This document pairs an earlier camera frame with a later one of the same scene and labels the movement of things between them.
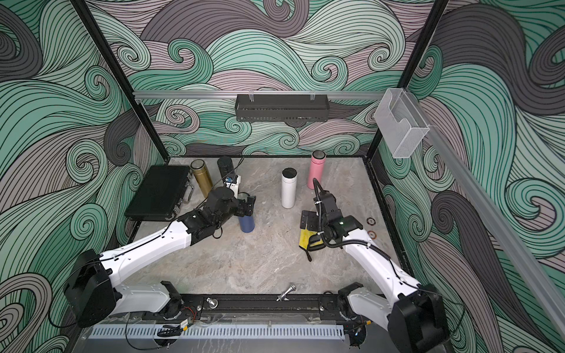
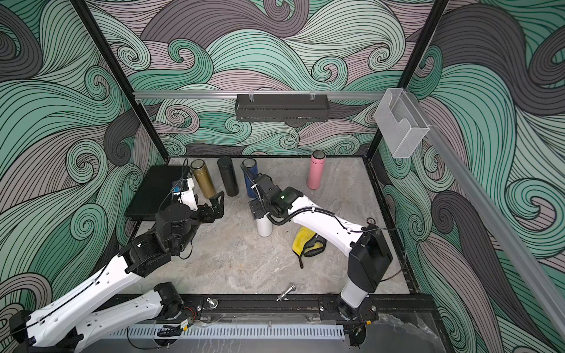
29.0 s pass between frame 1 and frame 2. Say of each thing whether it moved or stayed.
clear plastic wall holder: stayed
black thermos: stayed
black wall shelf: stayed
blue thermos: moved
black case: stayed
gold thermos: stayed
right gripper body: moved
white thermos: moved
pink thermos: stayed
